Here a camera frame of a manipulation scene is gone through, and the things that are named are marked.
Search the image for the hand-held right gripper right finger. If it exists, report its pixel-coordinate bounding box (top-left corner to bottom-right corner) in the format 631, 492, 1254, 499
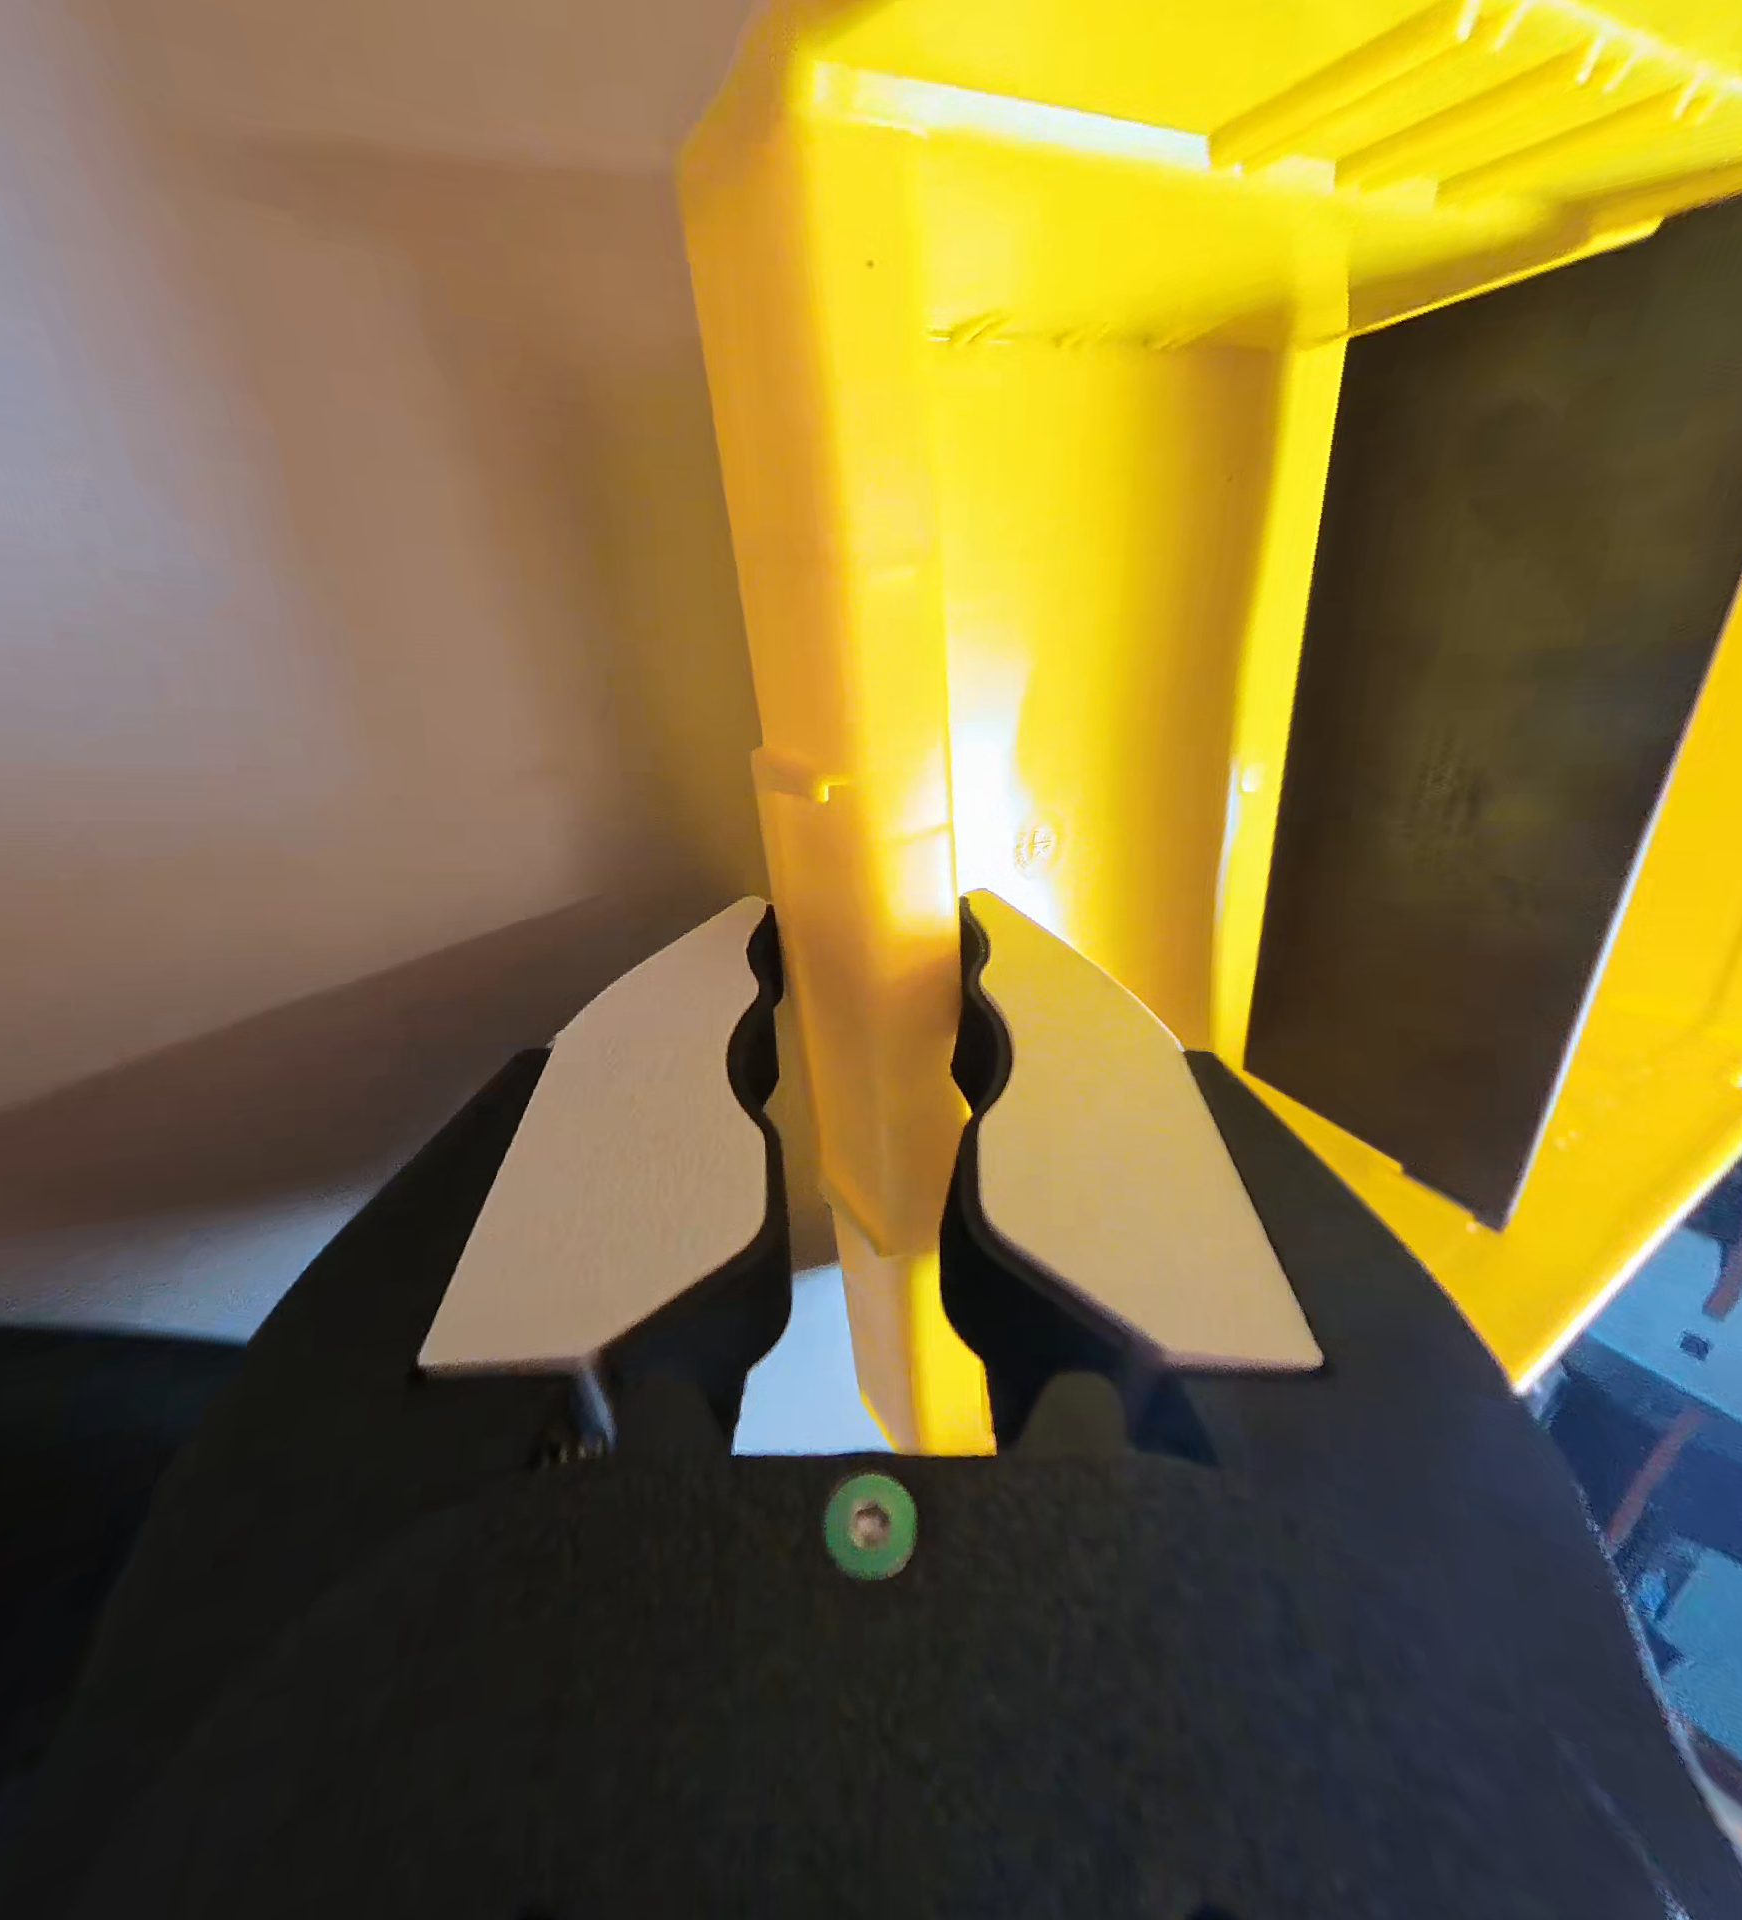
945, 888, 1326, 1450

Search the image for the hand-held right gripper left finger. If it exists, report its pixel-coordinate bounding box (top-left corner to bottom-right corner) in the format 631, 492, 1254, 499
419, 899, 790, 1440

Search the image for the yellow plastic bin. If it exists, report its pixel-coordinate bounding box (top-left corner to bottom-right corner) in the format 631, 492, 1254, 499
678, 0, 1742, 1457

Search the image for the black padded wrist rest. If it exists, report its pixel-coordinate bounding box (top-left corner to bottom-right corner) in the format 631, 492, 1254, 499
0, 1325, 248, 1920

